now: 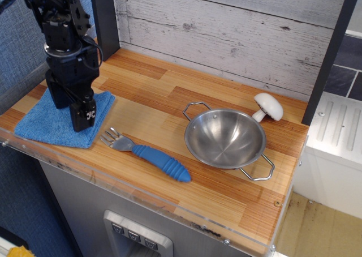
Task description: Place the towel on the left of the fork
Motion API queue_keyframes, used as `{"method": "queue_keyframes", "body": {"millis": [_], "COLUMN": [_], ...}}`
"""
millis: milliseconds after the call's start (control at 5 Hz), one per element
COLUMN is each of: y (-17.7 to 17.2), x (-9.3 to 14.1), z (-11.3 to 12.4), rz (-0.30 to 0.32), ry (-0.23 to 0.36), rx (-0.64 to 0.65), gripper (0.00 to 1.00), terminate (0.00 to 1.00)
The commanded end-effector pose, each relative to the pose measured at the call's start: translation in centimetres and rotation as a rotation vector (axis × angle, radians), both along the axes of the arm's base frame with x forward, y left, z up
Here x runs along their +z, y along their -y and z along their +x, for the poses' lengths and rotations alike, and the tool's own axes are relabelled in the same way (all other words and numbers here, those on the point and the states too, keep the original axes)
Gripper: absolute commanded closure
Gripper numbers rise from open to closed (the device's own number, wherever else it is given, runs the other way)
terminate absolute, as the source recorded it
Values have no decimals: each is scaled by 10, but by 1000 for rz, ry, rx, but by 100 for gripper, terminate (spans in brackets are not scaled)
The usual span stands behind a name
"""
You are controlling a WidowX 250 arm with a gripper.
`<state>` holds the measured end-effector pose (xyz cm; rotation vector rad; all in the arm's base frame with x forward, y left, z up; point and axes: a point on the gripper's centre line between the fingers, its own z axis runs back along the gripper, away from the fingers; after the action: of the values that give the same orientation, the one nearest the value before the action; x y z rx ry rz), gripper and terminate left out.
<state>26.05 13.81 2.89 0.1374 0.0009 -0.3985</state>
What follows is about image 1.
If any white ribbed side cabinet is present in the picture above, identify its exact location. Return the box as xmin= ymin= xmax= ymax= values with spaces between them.
xmin=294 ymin=92 xmax=361 ymax=217

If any steel bowl with wire handles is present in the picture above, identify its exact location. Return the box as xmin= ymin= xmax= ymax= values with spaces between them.
xmin=183 ymin=102 xmax=275 ymax=182

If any blue handled metal fork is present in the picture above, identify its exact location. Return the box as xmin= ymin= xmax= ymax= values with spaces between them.
xmin=100 ymin=127 xmax=191 ymax=182

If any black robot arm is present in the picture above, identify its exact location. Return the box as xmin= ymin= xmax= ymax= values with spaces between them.
xmin=1 ymin=0 xmax=102 ymax=132

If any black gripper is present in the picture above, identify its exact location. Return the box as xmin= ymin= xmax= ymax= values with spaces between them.
xmin=45 ymin=43 xmax=100 ymax=132

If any yellow black object corner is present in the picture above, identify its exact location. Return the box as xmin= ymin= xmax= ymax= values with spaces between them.
xmin=1 ymin=227 xmax=35 ymax=257

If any dark grey right post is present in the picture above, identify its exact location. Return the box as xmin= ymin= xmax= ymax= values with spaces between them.
xmin=301 ymin=0 xmax=357 ymax=126

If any clear acrylic table edge guard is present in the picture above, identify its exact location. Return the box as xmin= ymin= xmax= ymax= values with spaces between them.
xmin=1 ymin=121 xmax=308 ymax=256

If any white toy mushroom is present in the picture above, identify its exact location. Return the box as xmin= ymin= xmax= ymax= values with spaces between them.
xmin=252 ymin=93 xmax=284 ymax=122

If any silver button control panel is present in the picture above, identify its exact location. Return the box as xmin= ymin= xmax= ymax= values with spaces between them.
xmin=103 ymin=209 xmax=174 ymax=256

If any dark grey left post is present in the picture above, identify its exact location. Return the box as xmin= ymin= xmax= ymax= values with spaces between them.
xmin=91 ymin=0 xmax=120 ymax=61

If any blue towel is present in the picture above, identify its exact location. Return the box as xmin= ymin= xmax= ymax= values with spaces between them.
xmin=14 ymin=89 xmax=115 ymax=148

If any dark grey post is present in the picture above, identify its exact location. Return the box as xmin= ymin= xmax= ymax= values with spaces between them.
xmin=301 ymin=0 xmax=357 ymax=126
xmin=91 ymin=0 xmax=120 ymax=61

